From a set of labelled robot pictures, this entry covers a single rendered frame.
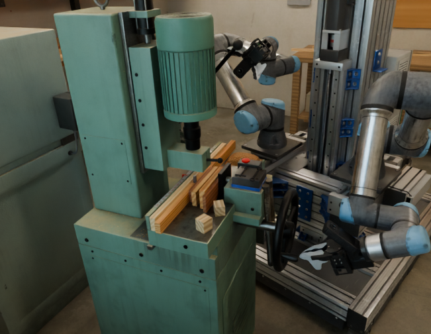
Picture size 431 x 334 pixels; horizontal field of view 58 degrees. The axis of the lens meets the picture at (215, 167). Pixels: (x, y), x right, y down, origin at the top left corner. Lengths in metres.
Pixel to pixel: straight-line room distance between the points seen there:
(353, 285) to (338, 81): 1.00
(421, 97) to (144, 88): 0.83
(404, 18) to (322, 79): 2.55
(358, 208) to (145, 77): 0.76
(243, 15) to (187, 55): 3.58
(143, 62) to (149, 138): 0.25
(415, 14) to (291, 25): 1.20
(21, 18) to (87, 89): 2.37
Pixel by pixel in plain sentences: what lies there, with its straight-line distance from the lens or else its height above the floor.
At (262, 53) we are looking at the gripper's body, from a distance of 1.48.
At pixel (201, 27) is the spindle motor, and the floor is 1.48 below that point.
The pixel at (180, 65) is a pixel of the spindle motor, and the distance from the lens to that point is 1.17.
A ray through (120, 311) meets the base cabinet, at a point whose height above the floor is 0.40.
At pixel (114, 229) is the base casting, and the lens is 1.46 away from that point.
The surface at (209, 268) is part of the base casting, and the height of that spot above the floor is 0.76.
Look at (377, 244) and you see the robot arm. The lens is 1.16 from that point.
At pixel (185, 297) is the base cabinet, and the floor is 0.60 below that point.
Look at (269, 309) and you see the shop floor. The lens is 2.20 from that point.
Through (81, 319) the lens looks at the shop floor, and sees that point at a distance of 2.31.
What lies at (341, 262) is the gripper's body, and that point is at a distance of 1.21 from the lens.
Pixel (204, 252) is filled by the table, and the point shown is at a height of 0.86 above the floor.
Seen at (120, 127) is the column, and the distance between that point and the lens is 1.33.
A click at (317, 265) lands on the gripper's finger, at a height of 0.81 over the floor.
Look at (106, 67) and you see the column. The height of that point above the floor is 1.36.
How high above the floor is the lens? 1.62
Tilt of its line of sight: 27 degrees down
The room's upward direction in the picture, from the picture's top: 3 degrees counter-clockwise
